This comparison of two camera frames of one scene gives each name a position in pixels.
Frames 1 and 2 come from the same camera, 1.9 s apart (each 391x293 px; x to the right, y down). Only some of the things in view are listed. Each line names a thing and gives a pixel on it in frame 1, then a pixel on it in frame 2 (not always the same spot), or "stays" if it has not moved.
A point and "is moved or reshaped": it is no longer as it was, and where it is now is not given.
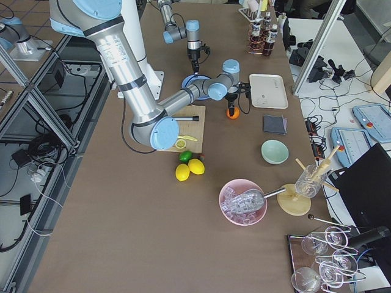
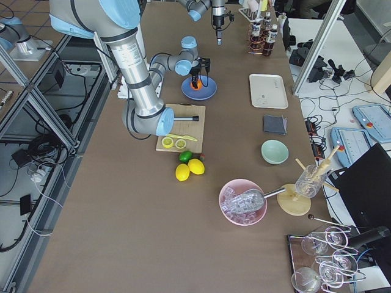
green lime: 185,156 stays
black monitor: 365,188 stays
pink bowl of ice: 230,191 stays
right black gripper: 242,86 -> 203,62
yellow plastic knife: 187,137 stays
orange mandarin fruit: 236,114 is moved or reshaped
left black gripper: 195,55 -> 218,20
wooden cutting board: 194,129 stays
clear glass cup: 310,182 stays
